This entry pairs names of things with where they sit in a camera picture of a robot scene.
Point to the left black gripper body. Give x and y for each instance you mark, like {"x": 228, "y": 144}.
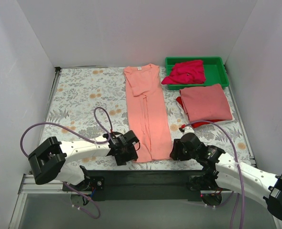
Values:
{"x": 130, "y": 150}

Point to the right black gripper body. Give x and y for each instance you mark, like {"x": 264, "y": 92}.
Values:
{"x": 176, "y": 150}

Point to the salmon pink t shirt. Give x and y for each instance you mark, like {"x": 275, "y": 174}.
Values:
{"x": 147, "y": 114}

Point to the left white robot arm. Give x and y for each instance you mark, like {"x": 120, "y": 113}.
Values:
{"x": 53, "y": 159}

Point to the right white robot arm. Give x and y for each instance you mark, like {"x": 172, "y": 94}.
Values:
{"x": 222, "y": 171}

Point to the floral patterned table mat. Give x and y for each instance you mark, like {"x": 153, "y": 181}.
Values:
{"x": 87, "y": 100}

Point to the folded dusty pink t shirt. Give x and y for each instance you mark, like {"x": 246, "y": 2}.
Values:
{"x": 205, "y": 103}

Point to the crimson crumpled t shirt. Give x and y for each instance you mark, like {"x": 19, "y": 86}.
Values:
{"x": 191, "y": 72}

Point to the green plastic tray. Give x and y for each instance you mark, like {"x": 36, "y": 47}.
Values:
{"x": 214, "y": 71}

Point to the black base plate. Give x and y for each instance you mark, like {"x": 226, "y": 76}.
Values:
{"x": 142, "y": 185}

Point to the aluminium front rail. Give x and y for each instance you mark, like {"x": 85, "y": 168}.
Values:
{"x": 47, "y": 207}

